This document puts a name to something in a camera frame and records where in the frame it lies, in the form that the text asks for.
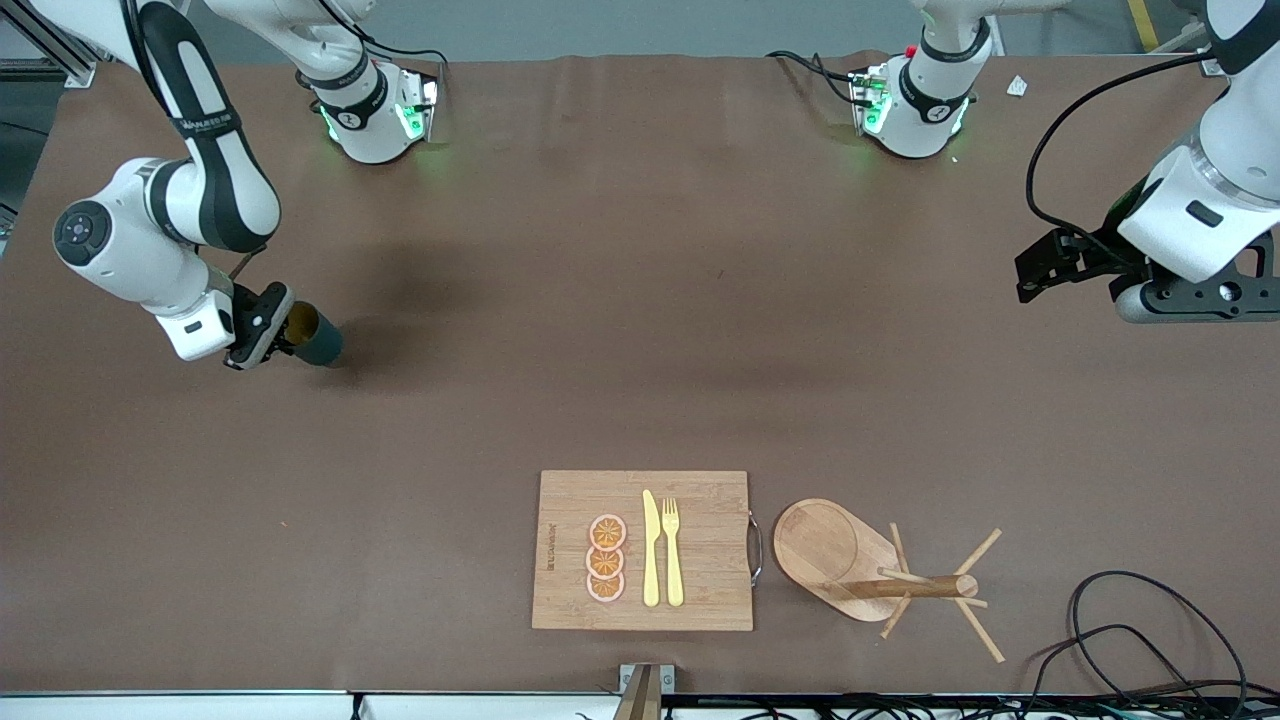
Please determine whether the teal cup yellow inside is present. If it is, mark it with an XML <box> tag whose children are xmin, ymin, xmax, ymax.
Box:
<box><xmin>285</xmin><ymin>303</ymin><xmax>344</xmax><ymax>368</ymax></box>

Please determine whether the brown table mat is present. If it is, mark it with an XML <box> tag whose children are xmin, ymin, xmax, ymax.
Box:
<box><xmin>0</xmin><ymin>55</ymin><xmax>1280</xmax><ymax>696</ymax></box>

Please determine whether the wooden mug tree stand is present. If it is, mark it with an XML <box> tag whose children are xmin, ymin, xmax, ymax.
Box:
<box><xmin>773</xmin><ymin>497</ymin><xmax>1006</xmax><ymax>664</ymax></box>

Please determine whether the yellow plastic knife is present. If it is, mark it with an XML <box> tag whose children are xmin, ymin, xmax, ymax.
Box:
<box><xmin>642</xmin><ymin>489</ymin><xmax>662</xmax><ymax>608</ymax></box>

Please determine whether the bamboo cutting board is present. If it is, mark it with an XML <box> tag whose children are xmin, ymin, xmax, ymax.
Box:
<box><xmin>531</xmin><ymin>470</ymin><xmax>754</xmax><ymax>632</ymax></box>

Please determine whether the yellow plastic fork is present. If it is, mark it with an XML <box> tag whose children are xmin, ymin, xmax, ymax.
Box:
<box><xmin>661</xmin><ymin>497</ymin><xmax>685</xmax><ymax>608</ymax></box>

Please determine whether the black right arm base cable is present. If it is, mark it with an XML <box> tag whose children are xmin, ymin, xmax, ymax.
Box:
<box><xmin>315</xmin><ymin>0</ymin><xmax>453</xmax><ymax>101</ymax></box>

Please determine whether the black arm base cable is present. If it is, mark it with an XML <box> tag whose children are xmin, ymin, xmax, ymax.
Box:
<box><xmin>315</xmin><ymin>0</ymin><xmax>453</xmax><ymax>101</ymax></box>
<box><xmin>765</xmin><ymin>50</ymin><xmax>871</xmax><ymax>106</ymax></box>

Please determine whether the black looped cable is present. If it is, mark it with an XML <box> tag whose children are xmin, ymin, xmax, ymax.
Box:
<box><xmin>1068</xmin><ymin>570</ymin><xmax>1251</xmax><ymax>716</ymax></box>
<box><xmin>1020</xmin><ymin>625</ymin><xmax>1201</xmax><ymax>720</ymax></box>

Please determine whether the black left arm base cable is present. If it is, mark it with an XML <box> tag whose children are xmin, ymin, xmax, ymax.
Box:
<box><xmin>765</xmin><ymin>50</ymin><xmax>871</xmax><ymax>106</ymax></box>

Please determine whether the black cable bundle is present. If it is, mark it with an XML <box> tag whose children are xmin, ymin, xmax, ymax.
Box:
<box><xmin>680</xmin><ymin>693</ymin><xmax>1280</xmax><ymax>720</ymax></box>

